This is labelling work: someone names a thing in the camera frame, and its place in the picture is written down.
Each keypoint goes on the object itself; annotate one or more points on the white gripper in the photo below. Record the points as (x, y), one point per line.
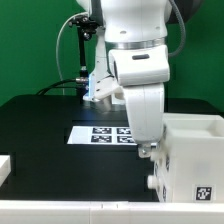
(145, 108)

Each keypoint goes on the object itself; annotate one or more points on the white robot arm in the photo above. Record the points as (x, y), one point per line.
(135, 40)

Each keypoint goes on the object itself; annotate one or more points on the white sheet with markers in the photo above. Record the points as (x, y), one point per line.
(100, 135)

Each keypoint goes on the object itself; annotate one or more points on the black camera stand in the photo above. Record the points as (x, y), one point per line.
(86, 28)

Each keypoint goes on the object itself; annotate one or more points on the white left fence rail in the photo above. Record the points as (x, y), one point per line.
(5, 168)

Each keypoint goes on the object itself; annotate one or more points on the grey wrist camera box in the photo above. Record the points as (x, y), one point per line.
(133, 68)

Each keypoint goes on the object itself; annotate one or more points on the large white drawer cabinet box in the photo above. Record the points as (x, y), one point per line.
(196, 148)

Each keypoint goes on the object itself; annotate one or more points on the small white drawer with knob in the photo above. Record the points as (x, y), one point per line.
(156, 182)

